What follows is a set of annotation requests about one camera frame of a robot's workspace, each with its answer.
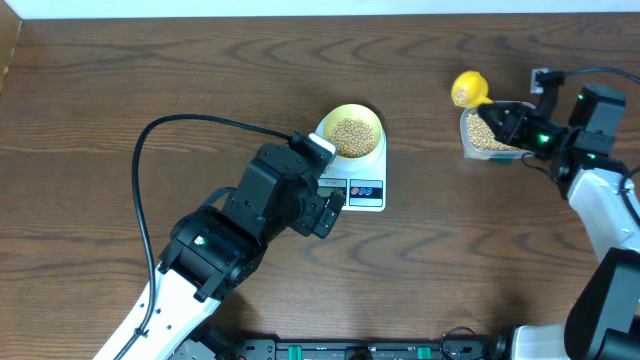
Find yellow measuring scoop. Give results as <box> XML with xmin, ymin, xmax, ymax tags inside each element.
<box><xmin>451</xmin><ymin>71</ymin><xmax>493</xmax><ymax>109</ymax></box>

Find left black cable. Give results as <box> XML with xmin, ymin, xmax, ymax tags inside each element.
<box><xmin>112</xmin><ymin>113</ymin><xmax>301</xmax><ymax>360</ymax></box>

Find soybeans in yellow bowl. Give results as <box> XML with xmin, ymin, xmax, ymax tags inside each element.
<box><xmin>329</xmin><ymin>118</ymin><xmax>376</xmax><ymax>158</ymax></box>

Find white digital kitchen scale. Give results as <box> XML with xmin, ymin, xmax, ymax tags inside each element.
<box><xmin>318</xmin><ymin>115</ymin><xmax>387</xmax><ymax>212</ymax></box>

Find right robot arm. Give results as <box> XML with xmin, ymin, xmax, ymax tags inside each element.
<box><xmin>477</xmin><ymin>85</ymin><xmax>639</xmax><ymax>359</ymax></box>

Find pale yellow bowl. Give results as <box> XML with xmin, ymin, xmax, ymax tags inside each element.
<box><xmin>320</xmin><ymin>104</ymin><xmax>383</xmax><ymax>158</ymax></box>

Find clear plastic container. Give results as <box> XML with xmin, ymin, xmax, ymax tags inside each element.
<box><xmin>460</xmin><ymin>108</ymin><xmax>526</xmax><ymax>161</ymax></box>

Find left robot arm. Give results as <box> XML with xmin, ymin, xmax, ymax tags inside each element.
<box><xmin>97</xmin><ymin>139</ymin><xmax>345</xmax><ymax>359</ymax></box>

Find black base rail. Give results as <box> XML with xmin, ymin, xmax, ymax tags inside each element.
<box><xmin>170</xmin><ymin>326</ymin><xmax>515</xmax><ymax>360</ymax></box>

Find pile of soybeans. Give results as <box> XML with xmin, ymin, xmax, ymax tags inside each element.
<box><xmin>465</xmin><ymin>113</ymin><xmax>516</xmax><ymax>151</ymax></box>

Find wooden panel at left edge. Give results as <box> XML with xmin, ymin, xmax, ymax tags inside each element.
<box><xmin>0</xmin><ymin>0</ymin><xmax>23</xmax><ymax>87</ymax></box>

